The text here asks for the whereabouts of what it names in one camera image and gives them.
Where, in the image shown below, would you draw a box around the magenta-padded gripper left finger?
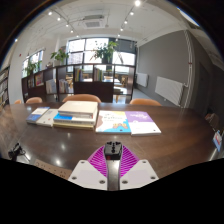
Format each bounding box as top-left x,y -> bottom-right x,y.
68,145 -> 115,192

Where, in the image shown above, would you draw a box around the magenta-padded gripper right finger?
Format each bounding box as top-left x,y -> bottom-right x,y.
113,145 -> 160,192

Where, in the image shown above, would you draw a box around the black charger block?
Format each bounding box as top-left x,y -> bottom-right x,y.
103,141 -> 124,162

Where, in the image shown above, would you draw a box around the thin tan book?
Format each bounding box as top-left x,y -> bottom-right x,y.
52,122 -> 97,131

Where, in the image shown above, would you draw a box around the purple and white book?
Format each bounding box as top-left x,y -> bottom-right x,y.
124,110 -> 162,137

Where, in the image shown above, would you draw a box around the colourful illustrated book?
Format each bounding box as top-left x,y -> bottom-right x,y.
95,110 -> 132,135

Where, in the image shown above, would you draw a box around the large pale grey book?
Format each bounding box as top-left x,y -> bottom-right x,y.
57,100 -> 99,119

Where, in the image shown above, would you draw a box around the white cover book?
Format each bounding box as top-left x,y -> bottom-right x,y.
35,108 -> 60,128

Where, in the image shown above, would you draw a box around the blue cover book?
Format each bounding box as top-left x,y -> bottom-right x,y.
25,106 -> 51,125

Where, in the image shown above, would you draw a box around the orange chairs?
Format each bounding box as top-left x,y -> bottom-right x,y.
13,93 -> 220,130

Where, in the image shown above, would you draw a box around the small blue sign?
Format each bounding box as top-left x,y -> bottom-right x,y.
212,129 -> 224,152

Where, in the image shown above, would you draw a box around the dark open shelf unit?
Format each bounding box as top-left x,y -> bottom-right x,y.
21,63 -> 136,104

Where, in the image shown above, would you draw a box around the tall bookshelf with books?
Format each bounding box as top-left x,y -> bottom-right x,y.
0,66 -> 10,110

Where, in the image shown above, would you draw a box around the small green potted plant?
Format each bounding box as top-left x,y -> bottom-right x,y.
50,46 -> 70,65

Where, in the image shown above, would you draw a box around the large green potted plant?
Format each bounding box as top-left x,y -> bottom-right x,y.
91,40 -> 119,65

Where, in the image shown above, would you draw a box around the ceiling air conditioner unit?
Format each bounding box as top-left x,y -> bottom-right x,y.
81,14 -> 107,30

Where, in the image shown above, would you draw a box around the ceiling spotlights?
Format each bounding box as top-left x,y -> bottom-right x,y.
46,0 -> 143,38

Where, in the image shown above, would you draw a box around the black power strip cable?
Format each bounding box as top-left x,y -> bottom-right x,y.
7,142 -> 27,162

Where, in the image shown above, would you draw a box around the large white wall radiator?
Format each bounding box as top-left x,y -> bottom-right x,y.
154,76 -> 185,107

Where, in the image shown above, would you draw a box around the small white wall radiator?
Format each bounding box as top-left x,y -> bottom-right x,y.
135,72 -> 150,89

